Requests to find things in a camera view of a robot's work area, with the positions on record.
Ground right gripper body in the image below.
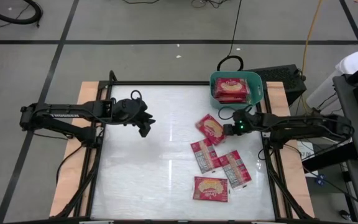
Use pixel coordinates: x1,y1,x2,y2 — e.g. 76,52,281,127
230,109,260,136

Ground black metal table frame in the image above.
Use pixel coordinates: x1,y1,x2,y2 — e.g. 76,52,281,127
54,70,315,224

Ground yellow extension cable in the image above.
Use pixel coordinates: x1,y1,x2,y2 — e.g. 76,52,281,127
300,0,324,113

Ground thick black hose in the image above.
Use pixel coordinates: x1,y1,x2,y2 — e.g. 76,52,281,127
0,0,44,28

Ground tangled black cables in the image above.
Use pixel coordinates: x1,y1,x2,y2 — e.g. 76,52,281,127
191,0,229,9

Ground white paper sheet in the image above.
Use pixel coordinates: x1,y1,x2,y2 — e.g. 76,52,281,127
296,141,316,179

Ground white bin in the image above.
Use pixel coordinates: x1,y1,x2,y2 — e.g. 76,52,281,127
306,50,358,108

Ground light brown wooden board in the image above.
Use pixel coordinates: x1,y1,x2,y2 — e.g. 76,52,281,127
48,80,316,218

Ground black coiled floor cable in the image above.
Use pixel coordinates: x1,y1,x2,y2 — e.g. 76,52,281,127
216,0,245,73

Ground black desk leg bar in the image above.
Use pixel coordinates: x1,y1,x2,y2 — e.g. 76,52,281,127
301,142,358,172

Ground teal plastic basket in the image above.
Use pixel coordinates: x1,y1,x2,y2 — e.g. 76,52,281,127
209,70,264,110

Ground black vented equipment box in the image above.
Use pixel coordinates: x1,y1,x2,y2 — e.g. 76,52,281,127
244,64,308,105

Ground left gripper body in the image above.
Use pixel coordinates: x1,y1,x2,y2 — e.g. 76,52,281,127
112,98,146,126

